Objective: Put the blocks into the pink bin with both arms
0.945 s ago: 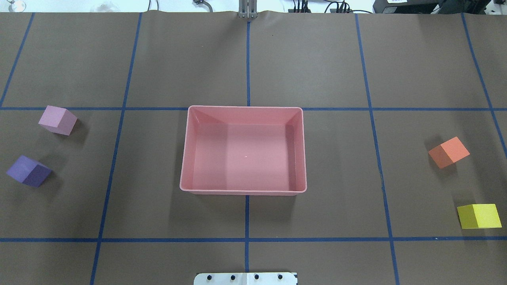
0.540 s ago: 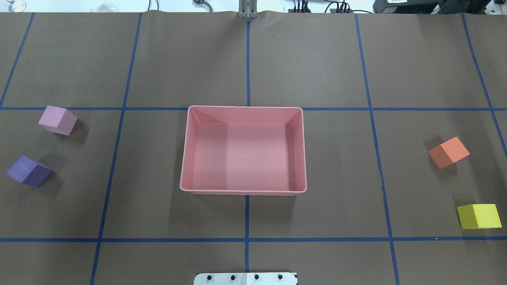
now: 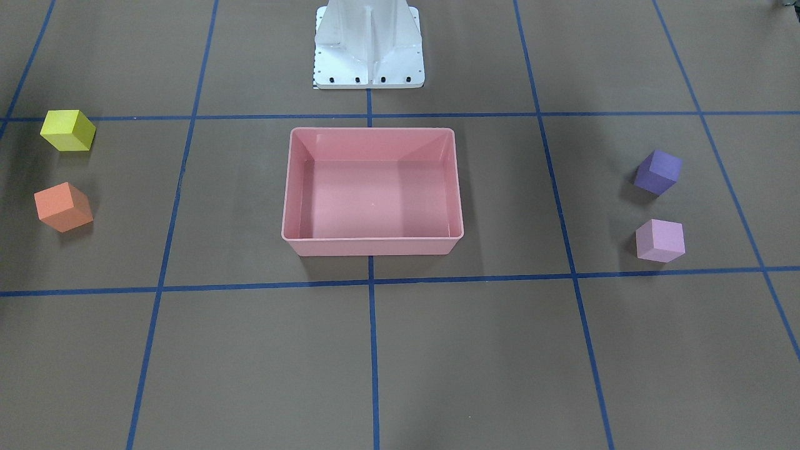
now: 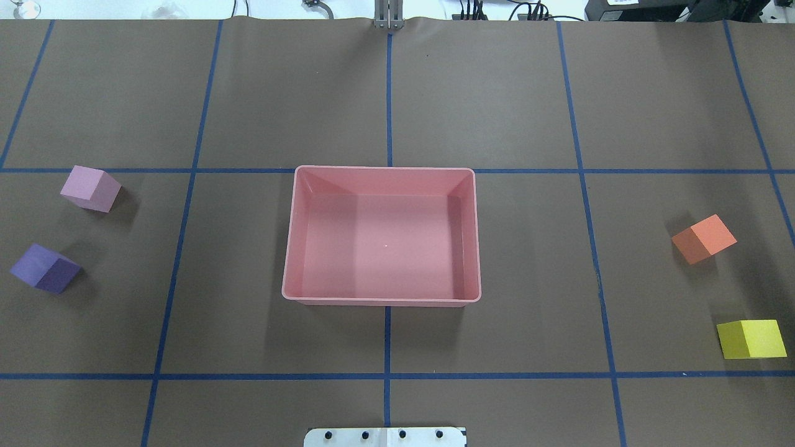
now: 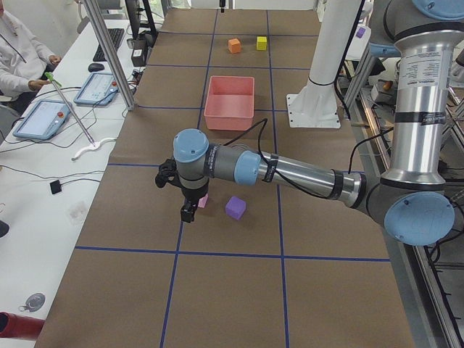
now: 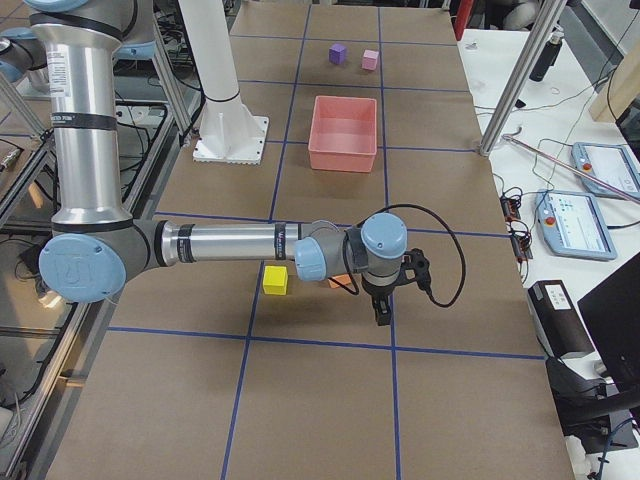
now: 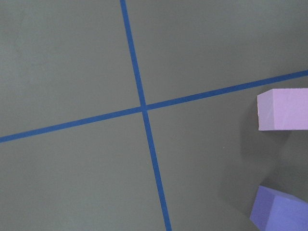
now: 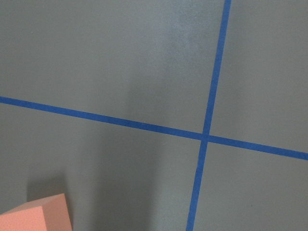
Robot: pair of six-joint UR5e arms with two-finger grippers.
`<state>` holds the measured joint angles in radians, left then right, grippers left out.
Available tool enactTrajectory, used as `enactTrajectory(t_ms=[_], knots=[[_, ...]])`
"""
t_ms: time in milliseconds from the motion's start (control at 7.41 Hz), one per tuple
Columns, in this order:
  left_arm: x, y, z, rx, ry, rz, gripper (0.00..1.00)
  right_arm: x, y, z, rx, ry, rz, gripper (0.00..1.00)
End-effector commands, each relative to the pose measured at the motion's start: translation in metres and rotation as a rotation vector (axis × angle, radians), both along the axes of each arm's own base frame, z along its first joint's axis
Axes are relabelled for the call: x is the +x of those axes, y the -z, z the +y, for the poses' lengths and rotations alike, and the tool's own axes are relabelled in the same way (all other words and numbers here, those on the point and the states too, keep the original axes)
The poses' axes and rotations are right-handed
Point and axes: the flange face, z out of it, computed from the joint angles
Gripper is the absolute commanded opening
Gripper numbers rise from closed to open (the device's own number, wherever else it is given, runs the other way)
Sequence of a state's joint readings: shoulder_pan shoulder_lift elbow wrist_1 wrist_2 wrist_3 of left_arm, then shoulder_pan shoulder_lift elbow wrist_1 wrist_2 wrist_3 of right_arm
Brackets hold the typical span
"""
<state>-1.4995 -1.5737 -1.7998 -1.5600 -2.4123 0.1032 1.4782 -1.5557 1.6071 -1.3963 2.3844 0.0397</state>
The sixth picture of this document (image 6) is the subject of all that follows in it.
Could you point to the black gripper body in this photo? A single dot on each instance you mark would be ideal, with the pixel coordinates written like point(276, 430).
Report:
point(378, 291)

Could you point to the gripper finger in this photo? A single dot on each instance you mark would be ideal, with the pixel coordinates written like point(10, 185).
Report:
point(385, 312)
point(378, 307)

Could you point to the orange foam block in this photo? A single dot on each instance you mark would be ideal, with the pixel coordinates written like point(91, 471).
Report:
point(340, 281)

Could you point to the pink foam block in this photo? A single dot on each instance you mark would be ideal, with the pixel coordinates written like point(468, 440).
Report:
point(370, 60)

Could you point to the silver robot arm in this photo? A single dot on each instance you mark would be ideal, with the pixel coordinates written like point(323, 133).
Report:
point(97, 246)

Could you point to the pink plastic bin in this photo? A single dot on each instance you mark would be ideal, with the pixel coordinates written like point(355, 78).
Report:
point(343, 134)

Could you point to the yellow foam block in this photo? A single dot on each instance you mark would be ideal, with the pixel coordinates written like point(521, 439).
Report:
point(275, 280)

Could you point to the small circuit board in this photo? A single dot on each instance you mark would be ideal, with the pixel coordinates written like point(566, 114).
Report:
point(519, 232)

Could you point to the black box with label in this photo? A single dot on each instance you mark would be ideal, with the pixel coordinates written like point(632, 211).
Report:
point(558, 325)

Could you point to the metal grabber stick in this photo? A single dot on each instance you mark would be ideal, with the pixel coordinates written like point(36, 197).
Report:
point(511, 138)

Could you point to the near blue teach pendant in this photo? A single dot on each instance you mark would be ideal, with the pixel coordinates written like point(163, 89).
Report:
point(573, 226)

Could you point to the blue teach pendant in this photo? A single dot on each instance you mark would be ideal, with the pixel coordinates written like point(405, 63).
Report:
point(573, 226)
point(613, 164)

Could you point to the black monitor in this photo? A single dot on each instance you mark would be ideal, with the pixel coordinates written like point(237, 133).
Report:
point(610, 312)

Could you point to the purple foam block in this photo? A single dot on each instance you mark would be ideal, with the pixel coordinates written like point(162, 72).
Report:
point(337, 53)

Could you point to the far blue teach pendant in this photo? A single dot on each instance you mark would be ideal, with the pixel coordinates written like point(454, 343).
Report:
point(613, 164)

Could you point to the black water bottle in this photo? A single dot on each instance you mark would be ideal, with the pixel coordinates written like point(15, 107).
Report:
point(547, 56)

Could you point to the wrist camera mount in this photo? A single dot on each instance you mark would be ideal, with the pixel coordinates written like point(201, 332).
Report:
point(415, 269)

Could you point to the white camera mast pillar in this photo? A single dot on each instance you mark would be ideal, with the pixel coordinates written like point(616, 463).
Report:
point(228, 132)

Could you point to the aluminium frame post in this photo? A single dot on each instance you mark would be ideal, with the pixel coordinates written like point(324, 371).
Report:
point(541, 30)

